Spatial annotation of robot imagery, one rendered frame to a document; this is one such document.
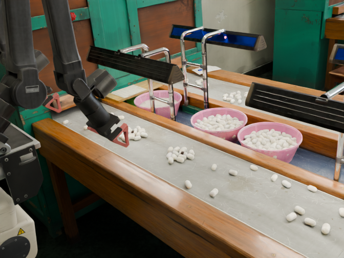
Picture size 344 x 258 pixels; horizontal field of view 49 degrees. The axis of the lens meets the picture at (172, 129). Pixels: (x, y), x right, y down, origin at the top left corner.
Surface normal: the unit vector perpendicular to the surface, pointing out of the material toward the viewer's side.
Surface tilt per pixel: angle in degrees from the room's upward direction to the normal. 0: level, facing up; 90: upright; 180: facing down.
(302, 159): 0
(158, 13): 90
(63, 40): 90
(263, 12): 90
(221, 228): 0
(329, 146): 90
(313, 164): 0
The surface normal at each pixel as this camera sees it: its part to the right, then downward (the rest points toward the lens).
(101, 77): 0.68, 0.28
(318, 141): -0.73, 0.35
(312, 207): -0.08, -0.90
